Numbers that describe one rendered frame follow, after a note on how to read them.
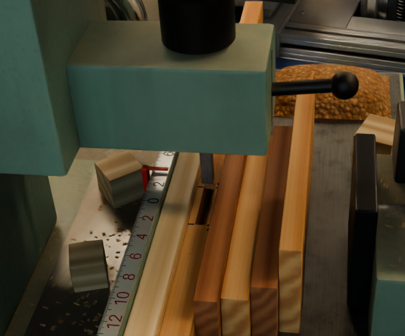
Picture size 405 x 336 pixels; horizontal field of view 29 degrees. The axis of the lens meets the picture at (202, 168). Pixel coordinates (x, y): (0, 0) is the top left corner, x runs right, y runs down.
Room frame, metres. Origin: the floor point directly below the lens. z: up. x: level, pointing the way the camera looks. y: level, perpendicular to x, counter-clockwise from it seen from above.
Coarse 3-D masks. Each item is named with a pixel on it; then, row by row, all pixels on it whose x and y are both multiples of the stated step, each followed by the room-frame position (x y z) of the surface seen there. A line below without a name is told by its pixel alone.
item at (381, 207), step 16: (368, 144) 0.45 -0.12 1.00; (368, 160) 0.43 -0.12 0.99; (352, 176) 0.45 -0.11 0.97; (368, 176) 0.41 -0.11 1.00; (352, 192) 0.43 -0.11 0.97; (368, 192) 0.40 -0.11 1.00; (352, 208) 0.41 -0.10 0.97; (368, 208) 0.38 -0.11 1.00; (384, 208) 0.42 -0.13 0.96; (400, 208) 0.42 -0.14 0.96; (352, 224) 0.39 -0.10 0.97; (368, 224) 0.38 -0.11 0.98; (352, 240) 0.38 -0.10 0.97; (368, 240) 0.38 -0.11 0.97; (352, 256) 0.38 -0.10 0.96; (368, 256) 0.38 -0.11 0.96; (352, 272) 0.38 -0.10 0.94; (368, 272) 0.38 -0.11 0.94; (352, 288) 0.38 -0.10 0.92; (368, 288) 0.38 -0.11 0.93; (352, 304) 0.38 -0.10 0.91; (368, 304) 0.38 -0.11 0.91
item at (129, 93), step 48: (96, 48) 0.48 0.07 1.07; (144, 48) 0.48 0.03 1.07; (240, 48) 0.47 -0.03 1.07; (96, 96) 0.46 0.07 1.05; (144, 96) 0.45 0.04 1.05; (192, 96) 0.45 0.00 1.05; (240, 96) 0.44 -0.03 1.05; (96, 144) 0.46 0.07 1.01; (144, 144) 0.45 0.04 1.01; (192, 144) 0.45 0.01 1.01; (240, 144) 0.44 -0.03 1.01
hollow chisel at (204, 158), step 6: (204, 156) 0.48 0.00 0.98; (210, 156) 0.47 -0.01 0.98; (204, 162) 0.48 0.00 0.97; (210, 162) 0.47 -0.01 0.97; (204, 168) 0.48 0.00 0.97; (210, 168) 0.47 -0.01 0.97; (204, 174) 0.48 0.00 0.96; (210, 174) 0.47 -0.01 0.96; (204, 180) 0.48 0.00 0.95; (210, 180) 0.48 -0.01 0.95
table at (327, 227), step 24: (288, 120) 0.63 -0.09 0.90; (336, 120) 0.62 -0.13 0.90; (360, 120) 0.62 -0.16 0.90; (336, 144) 0.58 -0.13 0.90; (312, 168) 0.55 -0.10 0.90; (336, 168) 0.55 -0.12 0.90; (312, 192) 0.52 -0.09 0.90; (336, 192) 0.51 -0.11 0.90; (312, 216) 0.49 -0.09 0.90; (336, 216) 0.48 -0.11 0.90; (312, 240) 0.46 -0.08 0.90; (336, 240) 0.46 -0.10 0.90; (312, 264) 0.43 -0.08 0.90; (336, 264) 0.43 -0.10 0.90; (312, 288) 0.40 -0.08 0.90; (336, 288) 0.40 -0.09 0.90; (312, 312) 0.38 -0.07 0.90; (336, 312) 0.38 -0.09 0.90; (360, 312) 0.38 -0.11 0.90
